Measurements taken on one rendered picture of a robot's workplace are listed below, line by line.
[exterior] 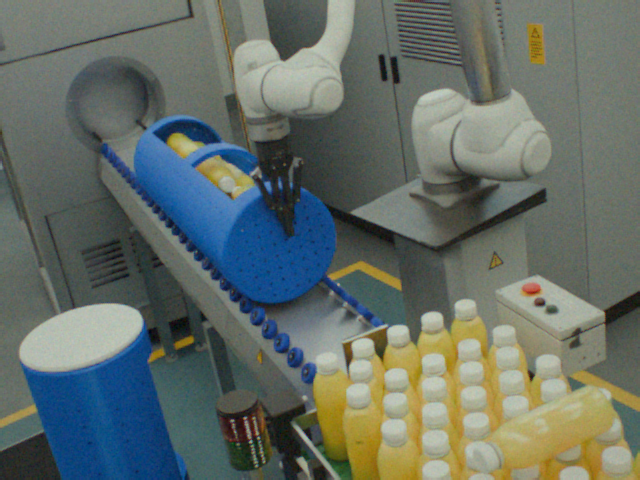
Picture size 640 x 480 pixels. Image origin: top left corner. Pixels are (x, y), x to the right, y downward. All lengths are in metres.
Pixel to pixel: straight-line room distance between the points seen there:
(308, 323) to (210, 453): 1.34
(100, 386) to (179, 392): 1.79
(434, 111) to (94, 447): 1.13
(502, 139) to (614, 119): 1.37
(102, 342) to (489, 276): 1.02
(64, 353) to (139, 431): 0.24
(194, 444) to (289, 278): 1.41
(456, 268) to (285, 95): 0.77
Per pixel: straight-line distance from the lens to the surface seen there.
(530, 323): 1.73
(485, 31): 2.13
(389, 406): 1.50
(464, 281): 2.39
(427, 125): 2.33
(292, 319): 2.17
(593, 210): 3.53
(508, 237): 2.45
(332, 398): 1.65
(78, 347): 2.05
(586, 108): 3.38
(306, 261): 2.17
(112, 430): 2.07
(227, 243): 2.09
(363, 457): 1.59
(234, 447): 1.31
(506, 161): 2.18
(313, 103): 1.80
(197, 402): 3.69
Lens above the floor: 1.96
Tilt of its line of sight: 24 degrees down
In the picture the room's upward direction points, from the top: 11 degrees counter-clockwise
